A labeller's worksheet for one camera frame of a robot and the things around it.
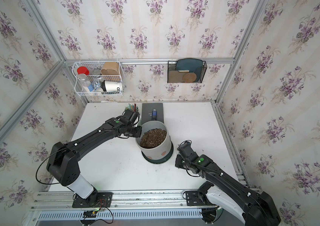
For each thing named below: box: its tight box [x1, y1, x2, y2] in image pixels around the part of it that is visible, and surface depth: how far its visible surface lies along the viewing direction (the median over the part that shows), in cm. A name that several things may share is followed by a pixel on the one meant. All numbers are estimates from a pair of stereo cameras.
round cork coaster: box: [182, 72, 197, 84], surface depth 100 cm
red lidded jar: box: [76, 66, 90, 76], surface depth 94 cm
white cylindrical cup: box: [101, 80, 123, 92], surface depth 95 cm
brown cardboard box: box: [100, 61, 120, 76], surface depth 91 cm
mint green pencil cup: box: [124, 103, 140, 113], surface depth 100 cm
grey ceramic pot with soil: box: [135, 120, 172, 160], surface depth 86 cm
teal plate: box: [175, 58, 203, 82], surface depth 94 cm
